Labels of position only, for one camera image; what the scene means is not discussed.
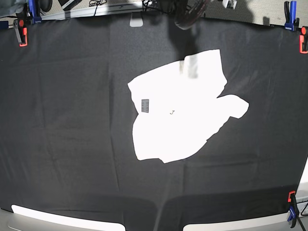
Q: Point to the white printed t-shirt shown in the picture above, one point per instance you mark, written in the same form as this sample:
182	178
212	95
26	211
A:
180	106

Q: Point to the black table cloth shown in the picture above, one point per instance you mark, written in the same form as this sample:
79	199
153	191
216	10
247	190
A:
66	119

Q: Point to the red black clamp far left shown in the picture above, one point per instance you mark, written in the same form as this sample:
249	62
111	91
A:
21	32

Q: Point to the red black clamp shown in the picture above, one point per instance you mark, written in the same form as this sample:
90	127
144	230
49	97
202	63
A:
21	32
303	40

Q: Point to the blue clamp far left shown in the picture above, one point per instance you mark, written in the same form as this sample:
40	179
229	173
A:
34	11

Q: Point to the blue clamp far right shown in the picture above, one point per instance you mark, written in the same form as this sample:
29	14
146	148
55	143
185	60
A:
292	21

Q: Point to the red black clamp far right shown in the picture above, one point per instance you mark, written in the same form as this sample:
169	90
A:
303	40

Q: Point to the red blue clamp near right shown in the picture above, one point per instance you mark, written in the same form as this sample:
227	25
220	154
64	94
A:
293	209

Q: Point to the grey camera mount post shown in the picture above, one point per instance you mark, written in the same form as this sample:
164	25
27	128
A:
136	19

